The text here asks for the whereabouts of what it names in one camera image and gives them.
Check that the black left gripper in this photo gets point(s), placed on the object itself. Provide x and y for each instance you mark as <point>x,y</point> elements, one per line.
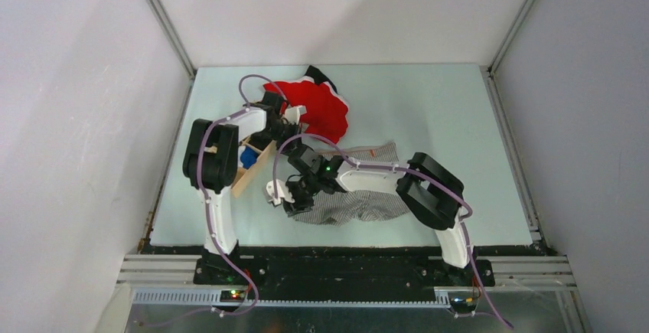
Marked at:
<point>295,128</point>

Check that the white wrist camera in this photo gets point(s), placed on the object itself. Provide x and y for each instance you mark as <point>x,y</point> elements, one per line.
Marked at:
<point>293,114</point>
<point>278,193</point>

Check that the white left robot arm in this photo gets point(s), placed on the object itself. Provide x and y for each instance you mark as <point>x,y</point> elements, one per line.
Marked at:
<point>211,159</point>

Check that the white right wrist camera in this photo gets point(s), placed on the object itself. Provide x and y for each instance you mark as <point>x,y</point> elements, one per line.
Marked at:
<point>278,193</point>

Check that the blue rolled cloth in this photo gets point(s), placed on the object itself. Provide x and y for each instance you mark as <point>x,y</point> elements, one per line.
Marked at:
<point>247,157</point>

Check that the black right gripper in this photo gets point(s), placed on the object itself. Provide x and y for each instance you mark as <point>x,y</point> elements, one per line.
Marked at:
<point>298,207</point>

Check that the red garment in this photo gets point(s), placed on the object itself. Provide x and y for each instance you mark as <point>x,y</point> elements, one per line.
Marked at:
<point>325,109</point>

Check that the wooden compartment organizer box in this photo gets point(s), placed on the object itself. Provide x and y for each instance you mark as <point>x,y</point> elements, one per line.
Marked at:
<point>245,177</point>

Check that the aluminium front frame rail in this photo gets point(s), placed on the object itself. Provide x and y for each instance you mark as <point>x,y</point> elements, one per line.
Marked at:
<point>167,279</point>

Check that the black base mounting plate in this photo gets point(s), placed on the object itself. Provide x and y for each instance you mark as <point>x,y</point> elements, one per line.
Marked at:
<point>340,274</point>

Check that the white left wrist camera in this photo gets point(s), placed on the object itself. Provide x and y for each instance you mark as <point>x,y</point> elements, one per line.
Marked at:
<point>293,114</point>

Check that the grey striped underwear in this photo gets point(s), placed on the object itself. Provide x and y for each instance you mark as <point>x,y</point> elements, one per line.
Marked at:
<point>367,206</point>

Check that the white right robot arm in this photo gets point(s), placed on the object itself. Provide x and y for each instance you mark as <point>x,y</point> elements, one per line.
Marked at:
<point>432,194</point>

